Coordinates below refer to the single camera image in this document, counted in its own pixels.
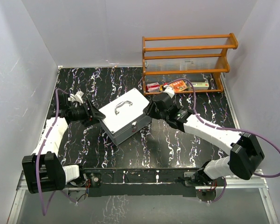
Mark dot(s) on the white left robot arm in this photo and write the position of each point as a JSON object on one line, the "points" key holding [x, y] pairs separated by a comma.
{"points": [[42, 168]]}

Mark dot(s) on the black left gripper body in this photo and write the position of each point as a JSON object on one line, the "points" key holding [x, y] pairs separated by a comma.
{"points": [[81, 113]]}

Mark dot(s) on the grey medicine case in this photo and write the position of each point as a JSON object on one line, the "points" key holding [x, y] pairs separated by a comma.
{"points": [[124, 116]]}

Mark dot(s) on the long white medicine box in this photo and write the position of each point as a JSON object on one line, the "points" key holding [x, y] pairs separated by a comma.
{"points": [[201, 85]]}

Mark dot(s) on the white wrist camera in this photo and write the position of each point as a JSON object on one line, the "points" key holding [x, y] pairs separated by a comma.
{"points": [[170, 91], [76, 97]]}

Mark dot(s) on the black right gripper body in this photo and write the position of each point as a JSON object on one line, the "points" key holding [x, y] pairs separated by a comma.
{"points": [[153, 112]]}

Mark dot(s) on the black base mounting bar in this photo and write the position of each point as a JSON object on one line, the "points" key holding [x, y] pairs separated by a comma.
{"points": [[150, 182]]}

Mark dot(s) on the orange medicine packet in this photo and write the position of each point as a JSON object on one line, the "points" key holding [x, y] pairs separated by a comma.
{"points": [[179, 86]]}

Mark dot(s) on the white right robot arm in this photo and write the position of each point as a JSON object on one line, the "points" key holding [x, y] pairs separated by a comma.
{"points": [[244, 153]]}

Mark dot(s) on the orange wooden shelf rack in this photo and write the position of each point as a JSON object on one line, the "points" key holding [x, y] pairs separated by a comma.
{"points": [[198, 58]]}

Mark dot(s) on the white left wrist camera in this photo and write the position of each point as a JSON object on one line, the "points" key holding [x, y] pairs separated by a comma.
{"points": [[76, 97]]}

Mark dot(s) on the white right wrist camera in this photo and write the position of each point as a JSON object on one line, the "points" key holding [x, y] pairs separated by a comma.
{"points": [[170, 91]]}

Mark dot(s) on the red white medicine box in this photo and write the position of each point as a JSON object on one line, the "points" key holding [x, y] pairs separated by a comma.
{"points": [[153, 87]]}

